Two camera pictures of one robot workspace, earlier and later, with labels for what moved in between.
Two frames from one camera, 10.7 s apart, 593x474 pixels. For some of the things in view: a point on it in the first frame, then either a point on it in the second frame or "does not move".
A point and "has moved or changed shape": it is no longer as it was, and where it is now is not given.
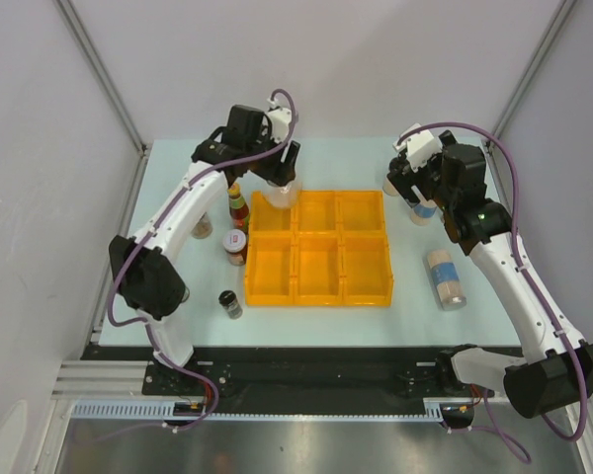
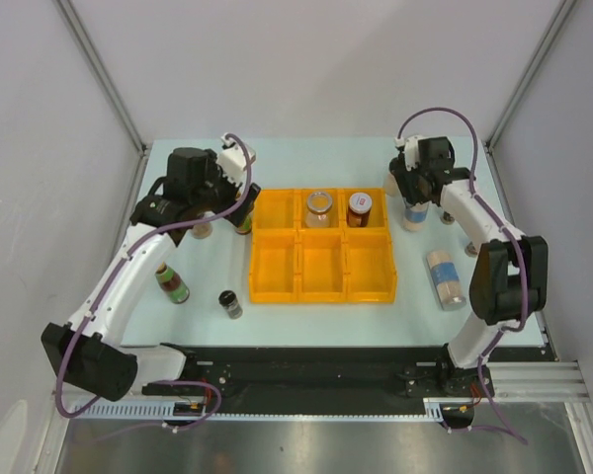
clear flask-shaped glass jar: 284,197 to 318,204
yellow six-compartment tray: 330,249 does not move
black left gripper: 280,173 to 213,171
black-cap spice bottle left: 203,227 does not move
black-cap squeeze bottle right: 388,188 does not move
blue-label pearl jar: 423,212 has moved or changed shape
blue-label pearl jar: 446,278 does not move
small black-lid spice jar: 228,299 does not move
